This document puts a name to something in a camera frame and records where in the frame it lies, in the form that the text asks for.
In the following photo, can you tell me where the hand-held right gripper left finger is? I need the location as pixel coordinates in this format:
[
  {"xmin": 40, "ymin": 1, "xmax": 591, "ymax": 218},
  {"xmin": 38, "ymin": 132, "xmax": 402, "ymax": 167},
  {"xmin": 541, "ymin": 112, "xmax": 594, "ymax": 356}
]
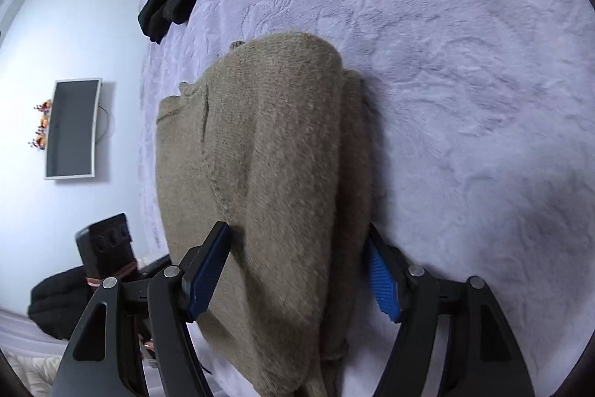
[{"xmin": 51, "ymin": 221, "xmax": 232, "ymax": 397}]

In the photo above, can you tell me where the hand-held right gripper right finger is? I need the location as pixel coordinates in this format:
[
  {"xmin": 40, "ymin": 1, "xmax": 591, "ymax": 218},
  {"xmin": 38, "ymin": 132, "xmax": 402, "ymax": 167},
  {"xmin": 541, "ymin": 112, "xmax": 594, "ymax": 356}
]
[{"xmin": 366, "ymin": 223, "xmax": 533, "ymax": 397}]

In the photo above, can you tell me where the beige knit sweater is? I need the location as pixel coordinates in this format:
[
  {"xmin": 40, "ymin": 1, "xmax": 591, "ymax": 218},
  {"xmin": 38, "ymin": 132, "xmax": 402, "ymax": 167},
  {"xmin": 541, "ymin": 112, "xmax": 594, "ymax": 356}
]
[{"xmin": 155, "ymin": 31, "xmax": 373, "ymax": 397}]

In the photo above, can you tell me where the person's left hand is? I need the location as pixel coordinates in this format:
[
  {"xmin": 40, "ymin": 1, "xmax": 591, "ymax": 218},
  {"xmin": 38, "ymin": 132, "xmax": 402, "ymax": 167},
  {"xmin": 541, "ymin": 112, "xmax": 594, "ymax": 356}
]
[{"xmin": 136, "ymin": 331, "xmax": 157, "ymax": 363}]

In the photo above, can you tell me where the black jacket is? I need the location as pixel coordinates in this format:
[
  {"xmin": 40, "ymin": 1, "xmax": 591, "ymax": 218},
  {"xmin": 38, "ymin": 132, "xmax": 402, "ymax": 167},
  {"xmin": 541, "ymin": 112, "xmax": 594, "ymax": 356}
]
[{"xmin": 27, "ymin": 266, "xmax": 102, "ymax": 340}]

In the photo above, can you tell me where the orange flower decoration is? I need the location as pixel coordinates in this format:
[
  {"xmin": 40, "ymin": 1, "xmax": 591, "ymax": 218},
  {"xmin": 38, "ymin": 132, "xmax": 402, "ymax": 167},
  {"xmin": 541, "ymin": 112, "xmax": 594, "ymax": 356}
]
[{"xmin": 26, "ymin": 98, "xmax": 53, "ymax": 151}]

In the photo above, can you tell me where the white quilted cloth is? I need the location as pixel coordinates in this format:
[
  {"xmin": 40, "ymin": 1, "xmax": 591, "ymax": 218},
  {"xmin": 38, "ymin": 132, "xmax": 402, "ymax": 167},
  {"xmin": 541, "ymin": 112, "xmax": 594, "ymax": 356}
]
[{"xmin": 0, "ymin": 348, "xmax": 63, "ymax": 397}]

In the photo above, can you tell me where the lilac embossed blanket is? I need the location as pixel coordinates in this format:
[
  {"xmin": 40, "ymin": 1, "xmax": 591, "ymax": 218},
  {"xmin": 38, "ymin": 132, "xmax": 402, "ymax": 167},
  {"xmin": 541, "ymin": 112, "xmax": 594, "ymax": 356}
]
[{"xmin": 137, "ymin": 0, "xmax": 595, "ymax": 397}]

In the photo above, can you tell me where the white-framed wall television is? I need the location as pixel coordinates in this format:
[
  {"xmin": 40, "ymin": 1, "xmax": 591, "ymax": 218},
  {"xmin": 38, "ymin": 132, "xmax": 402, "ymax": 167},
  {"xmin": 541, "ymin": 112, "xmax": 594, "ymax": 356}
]
[{"xmin": 44, "ymin": 77, "xmax": 103, "ymax": 181}]

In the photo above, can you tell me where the black television cable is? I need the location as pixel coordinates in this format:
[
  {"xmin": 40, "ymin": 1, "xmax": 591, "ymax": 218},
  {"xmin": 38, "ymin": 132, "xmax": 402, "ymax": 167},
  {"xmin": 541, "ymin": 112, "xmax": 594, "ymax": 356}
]
[{"xmin": 95, "ymin": 105, "xmax": 115, "ymax": 143}]

